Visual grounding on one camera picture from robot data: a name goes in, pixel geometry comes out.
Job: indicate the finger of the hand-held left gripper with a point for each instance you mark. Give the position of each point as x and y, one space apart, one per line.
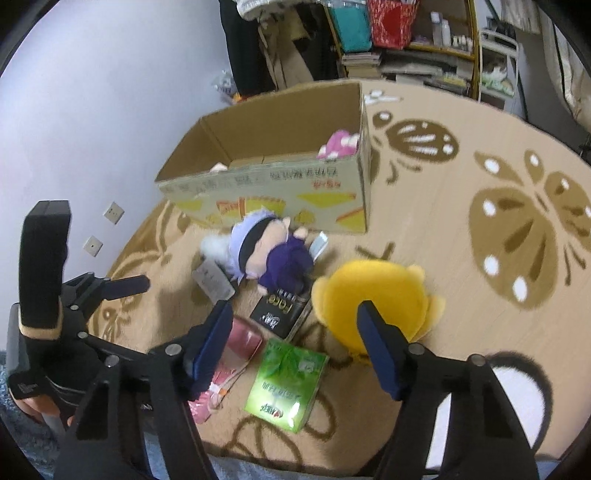
120 346
124 286

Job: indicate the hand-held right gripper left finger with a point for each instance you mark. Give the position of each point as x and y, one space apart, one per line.
211 353

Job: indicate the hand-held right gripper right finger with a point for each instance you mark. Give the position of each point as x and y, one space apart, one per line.
379 355

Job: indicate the pink plastic packet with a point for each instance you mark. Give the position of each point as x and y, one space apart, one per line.
242 340

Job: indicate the yellow plush toy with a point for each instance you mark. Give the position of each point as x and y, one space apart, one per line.
369 286

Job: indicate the green tissue pack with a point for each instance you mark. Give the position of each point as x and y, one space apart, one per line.
286 383

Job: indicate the black product box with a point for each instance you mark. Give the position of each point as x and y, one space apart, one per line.
279 309

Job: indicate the purple dressed plush doll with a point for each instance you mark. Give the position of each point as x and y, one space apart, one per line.
286 258

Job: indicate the printed cardboard box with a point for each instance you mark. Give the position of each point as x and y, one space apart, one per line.
277 184

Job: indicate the person's left hand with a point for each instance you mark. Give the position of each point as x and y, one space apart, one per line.
34 408

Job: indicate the grey flat card packet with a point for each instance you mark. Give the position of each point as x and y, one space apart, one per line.
213 280

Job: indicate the small silver packet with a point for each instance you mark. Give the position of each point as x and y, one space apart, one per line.
318 244

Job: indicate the blue fuzzy carpet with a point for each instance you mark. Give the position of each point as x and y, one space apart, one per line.
18 438

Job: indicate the pink plush toy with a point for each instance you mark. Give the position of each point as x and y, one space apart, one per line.
339 144

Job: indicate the clear plastic bag of items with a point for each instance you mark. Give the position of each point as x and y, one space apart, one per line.
226 85

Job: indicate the black hanging coat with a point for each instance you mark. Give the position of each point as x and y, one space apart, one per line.
242 50

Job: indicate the beige hanging trousers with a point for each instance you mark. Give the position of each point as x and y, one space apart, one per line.
284 55

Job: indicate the wide stack of books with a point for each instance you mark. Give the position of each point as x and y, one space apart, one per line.
429 71

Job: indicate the short stack of books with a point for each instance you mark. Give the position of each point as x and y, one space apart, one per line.
360 64

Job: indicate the dark hanging clothes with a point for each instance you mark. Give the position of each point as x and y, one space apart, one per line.
321 50

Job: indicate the white puffer jacket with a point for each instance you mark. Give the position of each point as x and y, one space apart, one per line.
258 8

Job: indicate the white trolley cart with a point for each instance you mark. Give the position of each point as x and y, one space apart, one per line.
498 69

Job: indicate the wooden shelf rack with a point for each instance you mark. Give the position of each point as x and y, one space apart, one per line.
471 55

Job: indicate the row of small bottles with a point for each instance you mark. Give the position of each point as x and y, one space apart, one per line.
461 42

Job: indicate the teal bag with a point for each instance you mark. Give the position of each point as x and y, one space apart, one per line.
353 27

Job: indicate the tall white bottles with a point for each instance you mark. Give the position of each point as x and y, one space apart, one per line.
441 30

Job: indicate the red gift bag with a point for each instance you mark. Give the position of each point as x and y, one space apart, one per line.
392 23

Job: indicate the white duvet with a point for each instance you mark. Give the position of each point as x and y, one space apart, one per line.
570 64

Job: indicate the pale curtain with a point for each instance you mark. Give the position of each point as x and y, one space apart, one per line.
521 14

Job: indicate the white wall socket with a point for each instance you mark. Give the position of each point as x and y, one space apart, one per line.
93 246
113 213

